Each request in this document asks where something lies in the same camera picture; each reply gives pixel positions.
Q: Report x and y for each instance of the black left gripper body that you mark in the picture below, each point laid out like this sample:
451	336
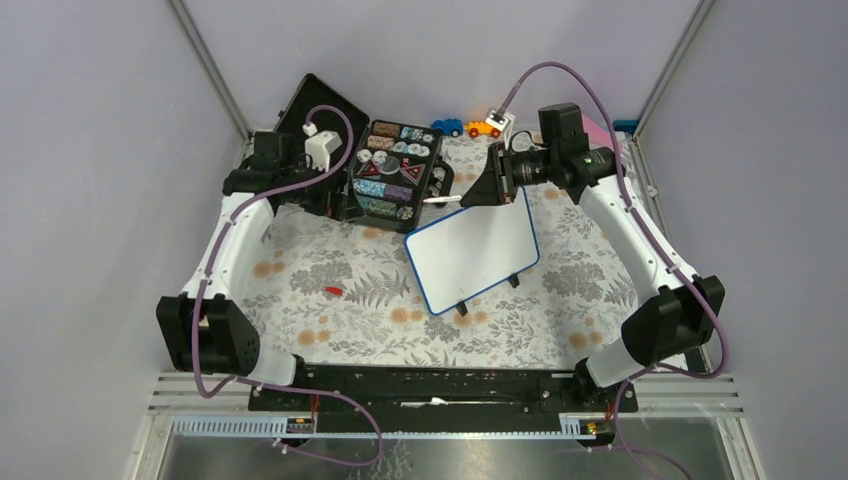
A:
328	203

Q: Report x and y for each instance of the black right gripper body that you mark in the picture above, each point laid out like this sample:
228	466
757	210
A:
510	178

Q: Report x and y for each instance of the white marker pen body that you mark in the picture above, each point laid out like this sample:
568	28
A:
442	199

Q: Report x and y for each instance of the blue framed whiteboard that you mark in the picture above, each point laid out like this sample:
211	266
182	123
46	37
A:
470	251

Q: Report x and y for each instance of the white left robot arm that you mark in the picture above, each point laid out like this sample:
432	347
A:
232	265

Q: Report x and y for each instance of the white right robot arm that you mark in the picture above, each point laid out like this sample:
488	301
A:
678	307

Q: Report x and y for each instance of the black poker chip case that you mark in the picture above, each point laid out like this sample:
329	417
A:
392	167

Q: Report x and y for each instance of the orange toy car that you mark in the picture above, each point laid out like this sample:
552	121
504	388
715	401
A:
484	128

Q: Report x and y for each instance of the blue toy car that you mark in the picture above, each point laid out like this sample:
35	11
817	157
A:
449	127

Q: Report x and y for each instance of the floral tablecloth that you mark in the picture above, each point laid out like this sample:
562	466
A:
572	302

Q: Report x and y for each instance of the pink plastic stand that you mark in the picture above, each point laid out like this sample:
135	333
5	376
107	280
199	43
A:
600	137

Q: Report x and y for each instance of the blue block in corner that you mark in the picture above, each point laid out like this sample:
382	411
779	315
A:
626	126

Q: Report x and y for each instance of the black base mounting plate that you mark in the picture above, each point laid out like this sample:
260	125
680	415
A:
417	400

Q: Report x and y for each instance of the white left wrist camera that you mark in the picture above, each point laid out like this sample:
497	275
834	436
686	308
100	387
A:
319	146

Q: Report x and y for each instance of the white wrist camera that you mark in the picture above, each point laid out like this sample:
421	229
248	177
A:
319	146
501	123

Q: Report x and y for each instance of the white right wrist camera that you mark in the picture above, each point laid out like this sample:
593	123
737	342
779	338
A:
501	123

